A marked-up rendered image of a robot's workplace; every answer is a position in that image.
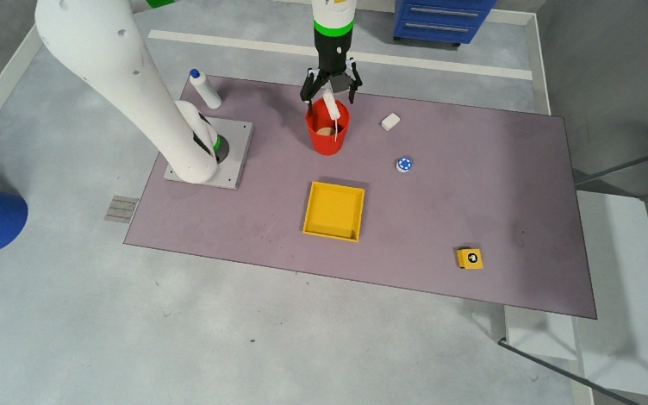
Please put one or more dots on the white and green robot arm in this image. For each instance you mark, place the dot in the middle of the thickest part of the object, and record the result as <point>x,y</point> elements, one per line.
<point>100,42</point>

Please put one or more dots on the white bottle with blue cap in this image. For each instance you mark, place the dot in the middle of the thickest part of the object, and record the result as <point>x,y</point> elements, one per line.
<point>205,89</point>

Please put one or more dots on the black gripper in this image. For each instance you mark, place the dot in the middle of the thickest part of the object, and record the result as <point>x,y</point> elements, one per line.
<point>327,65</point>

